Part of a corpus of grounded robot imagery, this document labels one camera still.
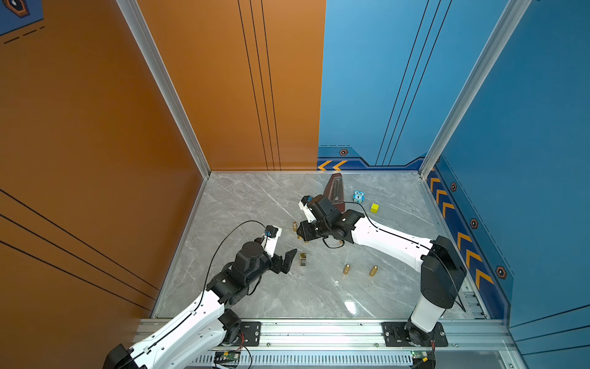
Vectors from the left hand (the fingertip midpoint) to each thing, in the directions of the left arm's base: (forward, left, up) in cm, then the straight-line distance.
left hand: (285, 242), depth 79 cm
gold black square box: (0, -6, -14) cm, 15 cm away
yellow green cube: (+24, -38, -13) cm, 47 cm away
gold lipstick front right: (-5, -32, -11) cm, 34 cm away
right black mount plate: (-25, -36, -14) cm, 46 cm away
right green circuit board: (-30, -44, -18) cm, 56 cm away
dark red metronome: (+27, -20, -4) cm, 34 cm away
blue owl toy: (+32, -32, -13) cm, 47 cm away
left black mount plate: (-25, +10, -14) cm, 31 cm away
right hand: (+5, -4, -1) cm, 7 cm away
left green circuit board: (-31, +17, -17) cm, 39 cm away
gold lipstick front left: (-5, -22, -11) cm, 26 cm away
